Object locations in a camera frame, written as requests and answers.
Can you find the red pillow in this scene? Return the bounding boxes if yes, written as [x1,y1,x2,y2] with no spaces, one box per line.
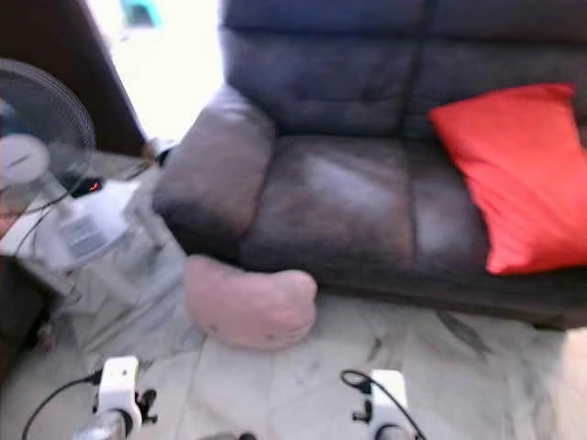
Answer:
[427,82,587,277]

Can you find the pink cat-shaped pillow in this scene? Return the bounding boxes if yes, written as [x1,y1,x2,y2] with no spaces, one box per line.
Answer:
[183,255,320,352]

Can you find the brown fabric sofa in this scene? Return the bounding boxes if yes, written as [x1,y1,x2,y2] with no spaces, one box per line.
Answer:
[150,0,587,329]

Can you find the white side table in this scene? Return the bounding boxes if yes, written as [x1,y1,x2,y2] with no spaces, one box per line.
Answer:
[4,178,176,305]

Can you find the black device with red light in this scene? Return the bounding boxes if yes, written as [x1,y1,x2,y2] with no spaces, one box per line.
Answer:
[71,176,105,197]

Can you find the white table fan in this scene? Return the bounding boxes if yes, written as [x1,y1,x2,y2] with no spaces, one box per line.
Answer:
[0,58,125,271]

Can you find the teal object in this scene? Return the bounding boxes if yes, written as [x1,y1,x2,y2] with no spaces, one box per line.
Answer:
[118,0,162,29]

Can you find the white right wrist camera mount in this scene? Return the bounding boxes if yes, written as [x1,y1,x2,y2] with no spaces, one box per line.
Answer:
[369,369,410,437]

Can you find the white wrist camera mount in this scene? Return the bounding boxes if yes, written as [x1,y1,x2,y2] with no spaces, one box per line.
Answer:
[97,356,141,414]
[369,369,410,437]

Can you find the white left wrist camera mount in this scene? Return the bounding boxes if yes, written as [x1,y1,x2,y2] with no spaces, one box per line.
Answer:
[97,356,141,414]

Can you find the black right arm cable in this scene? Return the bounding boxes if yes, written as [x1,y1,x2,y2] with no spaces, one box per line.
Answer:
[340,368,428,440]

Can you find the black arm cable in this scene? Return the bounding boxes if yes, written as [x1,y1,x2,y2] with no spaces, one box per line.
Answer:
[340,368,428,440]
[20,370,103,440]

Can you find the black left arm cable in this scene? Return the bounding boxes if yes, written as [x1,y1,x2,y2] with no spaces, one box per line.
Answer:
[20,370,103,440]

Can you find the dark wooden door frame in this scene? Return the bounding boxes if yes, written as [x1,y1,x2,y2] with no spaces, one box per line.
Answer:
[0,0,149,158]

